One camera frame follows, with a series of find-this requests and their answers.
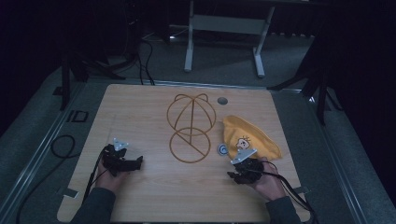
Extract yellow hat with cartoon print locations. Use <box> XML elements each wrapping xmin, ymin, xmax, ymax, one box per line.
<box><xmin>221</xmin><ymin>114</ymin><xmax>283</xmax><ymax>161</ymax></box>

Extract white metal desk frame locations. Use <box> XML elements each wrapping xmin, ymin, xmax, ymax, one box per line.
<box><xmin>183</xmin><ymin>0</ymin><xmax>276</xmax><ymax>79</ymax></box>

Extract thin black hanging cables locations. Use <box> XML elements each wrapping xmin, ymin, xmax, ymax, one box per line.
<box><xmin>122</xmin><ymin>0</ymin><xmax>157</xmax><ymax>87</ymax></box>

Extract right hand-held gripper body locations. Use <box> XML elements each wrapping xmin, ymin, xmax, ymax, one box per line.
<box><xmin>230</xmin><ymin>147</ymin><xmax>266</xmax><ymax>185</ymax></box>

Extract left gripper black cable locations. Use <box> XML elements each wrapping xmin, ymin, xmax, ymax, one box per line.
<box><xmin>81</xmin><ymin>148</ymin><xmax>108</xmax><ymax>204</ymax></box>

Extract black cable on floor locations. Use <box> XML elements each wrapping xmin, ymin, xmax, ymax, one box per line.
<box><xmin>15</xmin><ymin>133</ymin><xmax>78</xmax><ymax>224</ymax></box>

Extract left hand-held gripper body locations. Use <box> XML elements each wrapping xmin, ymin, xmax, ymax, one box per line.
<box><xmin>102</xmin><ymin>137</ymin><xmax>135</xmax><ymax>177</ymax></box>

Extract grey tape strip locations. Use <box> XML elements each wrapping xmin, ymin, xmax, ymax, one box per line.
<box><xmin>293</xmin><ymin>185</ymin><xmax>311</xmax><ymax>195</ymax></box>
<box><xmin>63</xmin><ymin>186</ymin><xmax>79</xmax><ymax>199</ymax></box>

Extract black metal stand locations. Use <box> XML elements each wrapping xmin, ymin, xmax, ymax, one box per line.
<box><xmin>51</xmin><ymin>52</ymin><xmax>127</xmax><ymax>112</ymax></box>
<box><xmin>266</xmin><ymin>36</ymin><xmax>345</xmax><ymax>127</ymax></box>

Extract person's left hand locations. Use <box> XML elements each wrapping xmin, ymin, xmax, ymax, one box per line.
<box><xmin>94</xmin><ymin>160</ymin><xmax>132</xmax><ymax>196</ymax></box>

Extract person's right hand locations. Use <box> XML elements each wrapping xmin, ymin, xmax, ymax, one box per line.
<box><xmin>250</xmin><ymin>156</ymin><xmax>288</xmax><ymax>203</ymax></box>

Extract gold wire hat stand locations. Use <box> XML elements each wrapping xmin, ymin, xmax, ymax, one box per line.
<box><xmin>165</xmin><ymin>92</ymin><xmax>218</xmax><ymax>164</ymax></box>

